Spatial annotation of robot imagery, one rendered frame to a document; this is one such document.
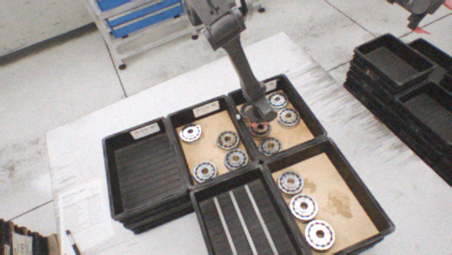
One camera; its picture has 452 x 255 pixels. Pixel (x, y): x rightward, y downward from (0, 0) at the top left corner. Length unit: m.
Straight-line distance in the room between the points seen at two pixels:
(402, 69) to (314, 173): 1.20
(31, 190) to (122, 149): 1.43
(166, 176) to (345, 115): 0.94
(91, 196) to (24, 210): 1.21
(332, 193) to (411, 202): 0.36
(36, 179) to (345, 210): 2.32
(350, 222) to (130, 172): 0.92
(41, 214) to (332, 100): 2.17
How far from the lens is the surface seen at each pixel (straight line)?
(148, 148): 1.40
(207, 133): 1.36
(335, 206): 1.20
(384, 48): 2.36
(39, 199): 2.68
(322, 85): 1.71
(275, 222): 1.16
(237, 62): 0.89
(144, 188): 1.30
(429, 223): 1.44
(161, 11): 3.01
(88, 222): 1.51
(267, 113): 1.08
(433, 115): 2.20
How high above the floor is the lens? 1.93
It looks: 54 degrees down
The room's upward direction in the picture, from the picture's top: 12 degrees counter-clockwise
